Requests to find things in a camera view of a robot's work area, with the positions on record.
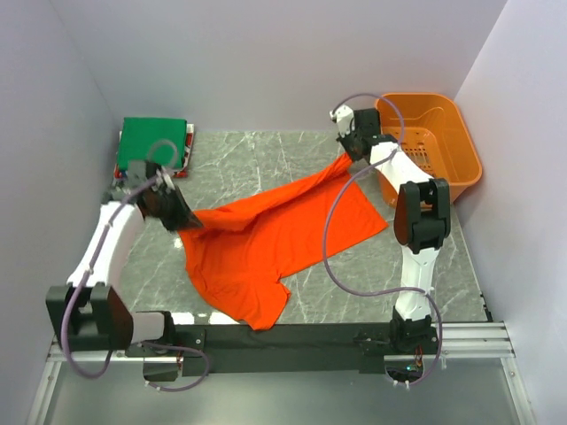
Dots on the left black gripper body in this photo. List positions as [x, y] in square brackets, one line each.
[169, 209]

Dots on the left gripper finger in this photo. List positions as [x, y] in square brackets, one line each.
[187, 221]
[182, 206]

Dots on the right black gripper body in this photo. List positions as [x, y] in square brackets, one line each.
[349, 143]

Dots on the orange t shirt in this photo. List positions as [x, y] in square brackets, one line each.
[237, 261]

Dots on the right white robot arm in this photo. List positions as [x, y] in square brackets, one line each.
[421, 221]

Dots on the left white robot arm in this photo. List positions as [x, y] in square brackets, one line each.
[87, 312]

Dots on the folded green t shirt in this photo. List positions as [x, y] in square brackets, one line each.
[160, 140]

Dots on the orange plastic basket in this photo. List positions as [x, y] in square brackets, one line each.
[434, 140]

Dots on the black base beam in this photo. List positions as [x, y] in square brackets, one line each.
[360, 347]

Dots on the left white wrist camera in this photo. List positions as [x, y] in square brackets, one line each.
[163, 179]

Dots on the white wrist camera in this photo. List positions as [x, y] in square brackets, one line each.
[343, 117]
[163, 179]

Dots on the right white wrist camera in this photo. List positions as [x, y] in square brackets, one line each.
[343, 117]

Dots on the aluminium rail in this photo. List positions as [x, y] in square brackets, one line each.
[483, 340]

